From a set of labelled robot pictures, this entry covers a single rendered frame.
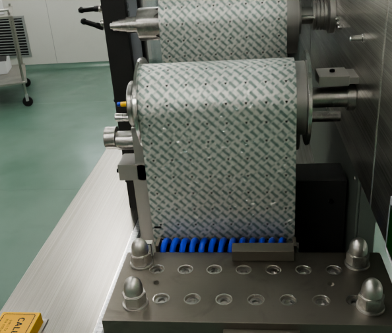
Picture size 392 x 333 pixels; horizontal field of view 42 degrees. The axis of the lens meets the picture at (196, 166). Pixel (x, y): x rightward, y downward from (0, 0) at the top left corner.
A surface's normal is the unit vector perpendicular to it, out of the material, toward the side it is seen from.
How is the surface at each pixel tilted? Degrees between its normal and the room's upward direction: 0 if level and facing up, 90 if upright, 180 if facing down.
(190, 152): 90
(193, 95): 64
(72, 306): 0
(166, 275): 0
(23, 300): 0
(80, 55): 90
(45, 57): 90
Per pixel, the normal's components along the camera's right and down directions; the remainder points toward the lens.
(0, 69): 0.18, 0.40
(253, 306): -0.07, -0.91
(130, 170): -0.10, 0.43
